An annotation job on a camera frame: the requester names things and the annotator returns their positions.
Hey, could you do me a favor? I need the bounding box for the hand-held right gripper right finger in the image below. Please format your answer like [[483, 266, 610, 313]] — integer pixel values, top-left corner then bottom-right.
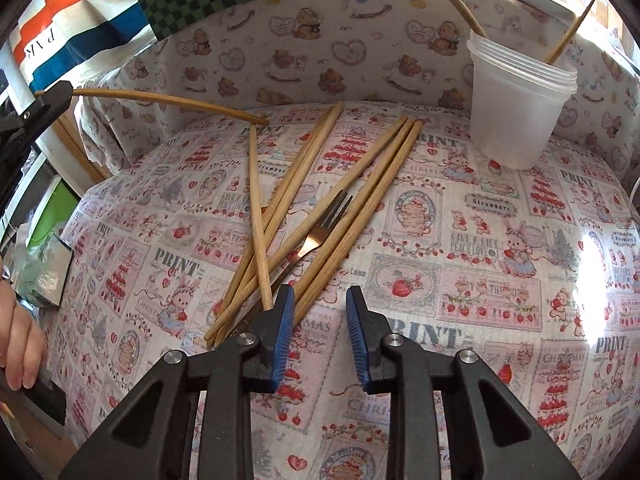
[[345, 285, 583, 480]]

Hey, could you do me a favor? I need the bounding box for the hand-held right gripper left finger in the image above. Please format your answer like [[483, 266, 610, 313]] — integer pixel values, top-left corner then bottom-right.
[[57, 284, 297, 480]]

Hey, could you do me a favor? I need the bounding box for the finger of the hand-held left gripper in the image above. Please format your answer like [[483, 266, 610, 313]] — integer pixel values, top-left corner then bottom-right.
[[0, 80, 77, 161]]

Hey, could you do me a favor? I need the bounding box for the rose gold metal fork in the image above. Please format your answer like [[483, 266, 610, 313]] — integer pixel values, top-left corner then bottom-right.
[[220, 189, 355, 341]]

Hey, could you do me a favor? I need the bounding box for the bunch of wooden chopsticks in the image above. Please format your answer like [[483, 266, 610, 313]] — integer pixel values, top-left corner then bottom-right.
[[205, 101, 425, 348]]

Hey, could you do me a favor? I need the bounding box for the translucent plastic cup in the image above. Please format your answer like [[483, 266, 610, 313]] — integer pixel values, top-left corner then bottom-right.
[[466, 30, 579, 171]]

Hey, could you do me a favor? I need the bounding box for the person's left hand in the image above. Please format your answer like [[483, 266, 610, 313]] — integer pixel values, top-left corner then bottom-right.
[[0, 280, 49, 392]]

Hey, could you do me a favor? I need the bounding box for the striped curtain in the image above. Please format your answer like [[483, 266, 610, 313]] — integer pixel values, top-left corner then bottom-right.
[[10, 0, 166, 98]]

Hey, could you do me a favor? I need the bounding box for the green storage box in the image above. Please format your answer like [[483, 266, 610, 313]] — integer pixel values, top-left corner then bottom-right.
[[25, 177, 81, 251]]

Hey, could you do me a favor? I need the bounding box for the strawberry print tablecloth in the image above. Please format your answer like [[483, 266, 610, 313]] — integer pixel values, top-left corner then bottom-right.
[[40, 101, 640, 480]]

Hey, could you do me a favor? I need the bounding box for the green tissue pack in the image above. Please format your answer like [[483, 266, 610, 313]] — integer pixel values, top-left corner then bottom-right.
[[10, 232, 76, 309]]

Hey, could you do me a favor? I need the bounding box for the bear print cloth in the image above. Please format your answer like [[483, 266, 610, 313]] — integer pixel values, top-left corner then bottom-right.
[[80, 0, 640, 181]]

